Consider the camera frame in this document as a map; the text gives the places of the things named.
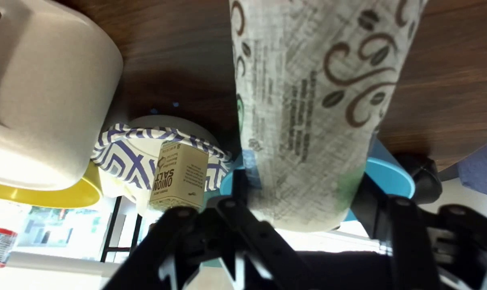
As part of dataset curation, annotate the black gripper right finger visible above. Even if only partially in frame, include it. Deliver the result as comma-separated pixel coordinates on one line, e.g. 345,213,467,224
354,176,487,290

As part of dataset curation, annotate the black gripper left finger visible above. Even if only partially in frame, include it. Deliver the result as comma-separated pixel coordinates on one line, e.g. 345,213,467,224
103,195,309,290

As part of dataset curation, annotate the patterned paper cup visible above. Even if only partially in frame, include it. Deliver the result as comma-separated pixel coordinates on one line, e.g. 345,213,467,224
225,0,428,234

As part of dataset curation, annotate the small brown box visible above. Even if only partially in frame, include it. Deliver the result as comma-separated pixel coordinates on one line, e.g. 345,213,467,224
148,140,209,215

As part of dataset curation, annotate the black rounded object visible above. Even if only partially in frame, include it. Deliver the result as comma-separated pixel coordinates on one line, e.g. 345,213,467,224
393,152,443,207

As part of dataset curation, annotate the dark blue fabric sofa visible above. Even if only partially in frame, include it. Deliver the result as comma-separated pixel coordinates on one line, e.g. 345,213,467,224
457,136,487,198

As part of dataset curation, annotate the white blue patterned paper bowl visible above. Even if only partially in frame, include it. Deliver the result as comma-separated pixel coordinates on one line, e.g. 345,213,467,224
88,113,233,208

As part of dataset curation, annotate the yellow bowl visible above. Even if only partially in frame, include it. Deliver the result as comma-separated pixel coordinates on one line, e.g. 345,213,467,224
0,160,103,210

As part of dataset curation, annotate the white ceramic mug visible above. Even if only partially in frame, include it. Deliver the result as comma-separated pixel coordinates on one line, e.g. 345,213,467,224
0,0,124,192

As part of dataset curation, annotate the black wire stand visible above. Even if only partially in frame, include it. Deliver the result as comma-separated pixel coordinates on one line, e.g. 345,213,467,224
99,195,148,265

